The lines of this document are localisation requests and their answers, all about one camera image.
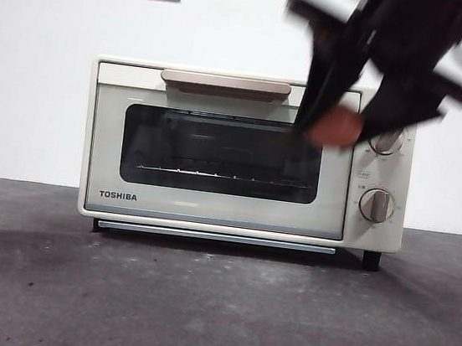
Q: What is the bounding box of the brown egg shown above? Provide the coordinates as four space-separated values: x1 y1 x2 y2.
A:
306 101 367 150

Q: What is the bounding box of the beige oven door handle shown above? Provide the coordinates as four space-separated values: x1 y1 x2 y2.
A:
159 68 292 106

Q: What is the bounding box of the glass-window oven door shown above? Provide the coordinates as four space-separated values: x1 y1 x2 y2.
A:
81 60 362 242

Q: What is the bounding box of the cream temperature knob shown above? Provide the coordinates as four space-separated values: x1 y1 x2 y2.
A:
367 124 406 158

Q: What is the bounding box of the cream timer knob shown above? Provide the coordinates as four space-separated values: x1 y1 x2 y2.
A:
356 188 398 225

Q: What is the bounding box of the cream Toshiba toaster oven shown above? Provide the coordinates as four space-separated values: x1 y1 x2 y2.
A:
71 53 422 274

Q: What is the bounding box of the silver crumb tray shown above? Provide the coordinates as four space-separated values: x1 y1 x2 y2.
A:
96 219 336 256

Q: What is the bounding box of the metal wire oven rack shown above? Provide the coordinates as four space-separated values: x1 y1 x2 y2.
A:
136 161 311 191

